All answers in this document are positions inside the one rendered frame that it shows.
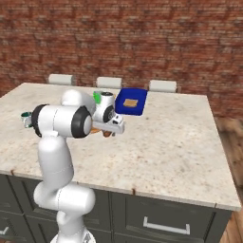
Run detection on teal and white mug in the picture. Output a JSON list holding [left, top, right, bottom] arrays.
[[21, 111, 34, 129]]

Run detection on white drawer handle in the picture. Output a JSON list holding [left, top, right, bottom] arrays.
[[142, 215, 192, 236], [0, 225, 10, 237]]

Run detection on brown toast slice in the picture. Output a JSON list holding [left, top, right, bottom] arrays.
[[122, 99, 139, 108]]

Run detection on green cup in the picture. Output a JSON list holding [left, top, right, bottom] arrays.
[[92, 90, 103, 105]]

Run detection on orange brown food item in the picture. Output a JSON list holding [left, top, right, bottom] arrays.
[[91, 127, 114, 139]]

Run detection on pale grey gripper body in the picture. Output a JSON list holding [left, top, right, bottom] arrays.
[[91, 121, 125, 137]]

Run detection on blue square tray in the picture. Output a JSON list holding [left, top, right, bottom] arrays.
[[114, 87, 149, 117]]

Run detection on dark green drawer front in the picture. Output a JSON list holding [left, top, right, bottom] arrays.
[[0, 174, 25, 216], [113, 233, 209, 243], [111, 192, 234, 243], [0, 210, 35, 243]]

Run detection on white stool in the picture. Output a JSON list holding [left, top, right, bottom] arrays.
[[47, 73, 75, 86], [95, 76, 123, 90], [148, 79, 178, 94]]

